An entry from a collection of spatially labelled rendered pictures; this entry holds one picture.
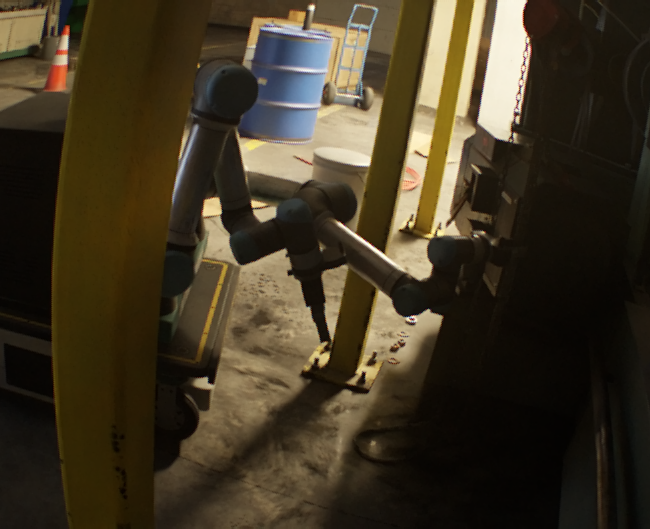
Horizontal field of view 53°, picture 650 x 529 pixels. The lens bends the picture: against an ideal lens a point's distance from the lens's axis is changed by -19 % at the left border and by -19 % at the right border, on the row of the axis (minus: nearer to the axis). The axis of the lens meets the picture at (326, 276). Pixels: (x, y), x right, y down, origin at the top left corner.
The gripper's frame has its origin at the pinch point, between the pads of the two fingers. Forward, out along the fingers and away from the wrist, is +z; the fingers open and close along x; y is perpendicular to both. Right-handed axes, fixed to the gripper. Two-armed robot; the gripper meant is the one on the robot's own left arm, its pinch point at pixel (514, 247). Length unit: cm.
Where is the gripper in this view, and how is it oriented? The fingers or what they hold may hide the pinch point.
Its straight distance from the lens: 212.2
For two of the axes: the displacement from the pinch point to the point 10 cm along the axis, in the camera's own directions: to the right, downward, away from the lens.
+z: 8.3, -0.6, 5.6
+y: 1.8, -9.1, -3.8
